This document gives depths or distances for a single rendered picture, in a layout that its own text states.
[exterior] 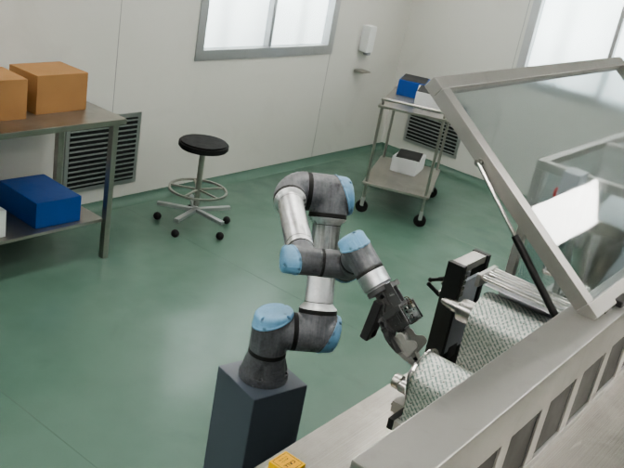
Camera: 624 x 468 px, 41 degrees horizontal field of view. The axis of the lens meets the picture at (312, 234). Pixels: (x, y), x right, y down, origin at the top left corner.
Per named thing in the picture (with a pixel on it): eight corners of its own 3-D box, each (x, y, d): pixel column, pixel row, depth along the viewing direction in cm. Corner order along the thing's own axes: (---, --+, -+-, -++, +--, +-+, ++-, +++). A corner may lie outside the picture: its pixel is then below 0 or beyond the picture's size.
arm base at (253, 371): (228, 368, 255) (233, 340, 251) (268, 357, 264) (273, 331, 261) (256, 394, 245) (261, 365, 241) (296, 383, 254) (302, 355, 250)
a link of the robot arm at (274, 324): (246, 336, 255) (253, 297, 250) (289, 339, 258) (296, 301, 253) (249, 357, 244) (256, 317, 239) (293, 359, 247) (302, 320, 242)
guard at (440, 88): (602, 71, 251) (622, 55, 247) (712, 223, 240) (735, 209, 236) (403, 99, 164) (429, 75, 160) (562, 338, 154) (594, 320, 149)
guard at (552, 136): (617, 67, 244) (618, 66, 244) (721, 208, 234) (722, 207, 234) (441, 91, 164) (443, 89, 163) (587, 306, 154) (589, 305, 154)
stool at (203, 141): (197, 207, 615) (207, 126, 592) (249, 233, 587) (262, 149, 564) (140, 221, 573) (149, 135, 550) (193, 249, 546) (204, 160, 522)
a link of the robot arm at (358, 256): (357, 234, 215) (366, 224, 207) (377, 270, 213) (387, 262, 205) (331, 246, 212) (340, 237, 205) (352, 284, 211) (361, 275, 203)
